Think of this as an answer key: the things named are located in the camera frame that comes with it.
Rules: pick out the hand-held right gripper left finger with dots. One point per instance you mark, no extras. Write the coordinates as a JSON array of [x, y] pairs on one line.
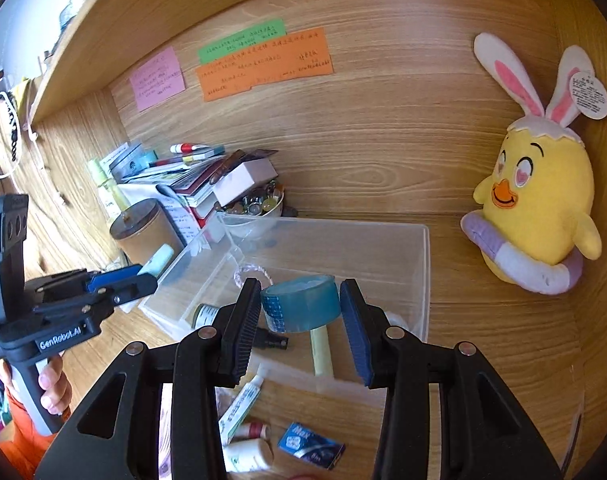
[[243, 330]]

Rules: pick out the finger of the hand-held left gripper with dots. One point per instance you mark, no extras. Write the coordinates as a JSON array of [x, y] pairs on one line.
[[113, 276], [133, 287]]

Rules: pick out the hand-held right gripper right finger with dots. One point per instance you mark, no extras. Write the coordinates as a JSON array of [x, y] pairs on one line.
[[356, 335]]

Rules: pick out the pale mint green stick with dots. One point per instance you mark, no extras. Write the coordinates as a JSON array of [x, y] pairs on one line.
[[158, 259]]

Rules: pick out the blue adhesive tape roll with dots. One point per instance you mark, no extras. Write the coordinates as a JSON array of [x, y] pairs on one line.
[[303, 300]]

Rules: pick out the white ointment tube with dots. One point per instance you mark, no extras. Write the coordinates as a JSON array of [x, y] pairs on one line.
[[241, 402]]

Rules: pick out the clear plastic storage box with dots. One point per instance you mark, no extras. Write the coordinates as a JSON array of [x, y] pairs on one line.
[[383, 260]]

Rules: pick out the white pill bottle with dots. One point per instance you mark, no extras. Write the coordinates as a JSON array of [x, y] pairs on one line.
[[251, 455]]

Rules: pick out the person's left forearm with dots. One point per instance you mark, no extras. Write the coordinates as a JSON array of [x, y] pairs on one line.
[[23, 440]]

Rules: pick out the person's left hand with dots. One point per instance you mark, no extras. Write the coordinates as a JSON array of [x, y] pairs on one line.
[[53, 385]]

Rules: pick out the yellow-green stick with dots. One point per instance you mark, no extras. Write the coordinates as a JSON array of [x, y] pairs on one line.
[[321, 355]]

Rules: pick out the small olive green jar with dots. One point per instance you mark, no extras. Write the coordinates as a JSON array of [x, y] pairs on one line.
[[206, 314]]

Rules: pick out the brown cylindrical canister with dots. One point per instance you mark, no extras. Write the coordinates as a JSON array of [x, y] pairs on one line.
[[143, 235]]

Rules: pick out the white handwritten paper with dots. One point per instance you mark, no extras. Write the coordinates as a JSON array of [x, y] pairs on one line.
[[181, 220]]

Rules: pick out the pale green spray bottle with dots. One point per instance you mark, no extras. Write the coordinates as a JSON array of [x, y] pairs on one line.
[[103, 180]]

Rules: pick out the small red white bottle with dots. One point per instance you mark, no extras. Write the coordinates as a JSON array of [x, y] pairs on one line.
[[253, 430]]

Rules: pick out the white bowl of beads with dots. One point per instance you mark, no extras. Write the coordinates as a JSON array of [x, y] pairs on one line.
[[248, 225]]

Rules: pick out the grey blue tin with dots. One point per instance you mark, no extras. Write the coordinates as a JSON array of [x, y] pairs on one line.
[[133, 160]]

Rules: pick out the stack of books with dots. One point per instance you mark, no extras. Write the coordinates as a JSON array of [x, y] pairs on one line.
[[193, 185]]

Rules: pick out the blue packet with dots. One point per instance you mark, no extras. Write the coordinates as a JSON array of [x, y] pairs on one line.
[[308, 444]]

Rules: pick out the red white marker pen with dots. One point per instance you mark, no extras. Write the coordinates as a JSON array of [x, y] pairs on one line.
[[189, 148]]

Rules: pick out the white cardboard box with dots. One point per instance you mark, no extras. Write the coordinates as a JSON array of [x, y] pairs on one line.
[[243, 180]]

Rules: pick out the brown leather case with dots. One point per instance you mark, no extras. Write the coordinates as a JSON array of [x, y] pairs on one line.
[[233, 160]]

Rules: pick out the pink sticky note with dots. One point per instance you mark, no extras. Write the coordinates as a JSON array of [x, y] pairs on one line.
[[158, 79]]

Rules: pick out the yellow chick plush toy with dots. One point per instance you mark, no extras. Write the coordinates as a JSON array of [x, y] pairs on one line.
[[538, 185]]

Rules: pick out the glass dish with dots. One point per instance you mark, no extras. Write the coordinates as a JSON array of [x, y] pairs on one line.
[[69, 15]]

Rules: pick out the orange sticky note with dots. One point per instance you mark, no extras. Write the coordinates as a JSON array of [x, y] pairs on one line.
[[268, 67]]

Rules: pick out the green sticky note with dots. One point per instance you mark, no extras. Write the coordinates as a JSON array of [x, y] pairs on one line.
[[241, 42]]

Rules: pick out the white paper plush tag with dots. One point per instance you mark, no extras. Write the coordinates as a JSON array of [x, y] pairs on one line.
[[588, 95]]

